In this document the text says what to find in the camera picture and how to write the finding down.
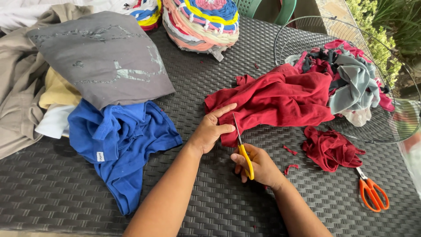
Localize blue shirt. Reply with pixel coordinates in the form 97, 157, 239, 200
67, 98, 183, 216

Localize crumpled dark red fabric piece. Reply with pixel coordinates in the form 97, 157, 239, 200
301, 125, 366, 173

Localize large multicoloured woven rag mat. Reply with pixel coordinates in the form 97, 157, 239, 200
162, 0, 240, 62

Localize white garment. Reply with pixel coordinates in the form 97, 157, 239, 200
34, 104, 78, 140

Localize yellow-handled scissors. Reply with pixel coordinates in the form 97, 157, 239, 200
232, 113, 255, 180

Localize orange-handled scissors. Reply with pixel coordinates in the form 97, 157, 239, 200
355, 167, 390, 213

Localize heap of fabric scraps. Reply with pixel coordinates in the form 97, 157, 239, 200
284, 39, 395, 127

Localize wire fan guard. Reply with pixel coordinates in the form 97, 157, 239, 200
273, 16, 421, 144

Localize green plastic chair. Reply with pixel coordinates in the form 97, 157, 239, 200
232, 0, 297, 26

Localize small multicoloured woven rag mat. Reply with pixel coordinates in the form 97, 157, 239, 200
122, 0, 163, 32

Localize pale yellow garment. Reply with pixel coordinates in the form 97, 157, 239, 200
38, 67, 83, 110

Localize person's left hand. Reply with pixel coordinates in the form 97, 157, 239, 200
189, 103, 237, 155

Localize person's right hand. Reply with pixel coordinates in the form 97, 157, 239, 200
230, 144, 286, 191

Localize beige garment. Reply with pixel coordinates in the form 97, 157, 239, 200
0, 3, 94, 160

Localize grey printed shirt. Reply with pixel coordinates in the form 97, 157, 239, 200
26, 11, 176, 110

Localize green shrub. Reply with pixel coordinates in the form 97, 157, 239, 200
345, 0, 421, 87

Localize white cloth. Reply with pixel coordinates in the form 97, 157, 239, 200
0, 0, 136, 31

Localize dark red shirt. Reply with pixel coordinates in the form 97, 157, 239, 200
204, 63, 335, 148

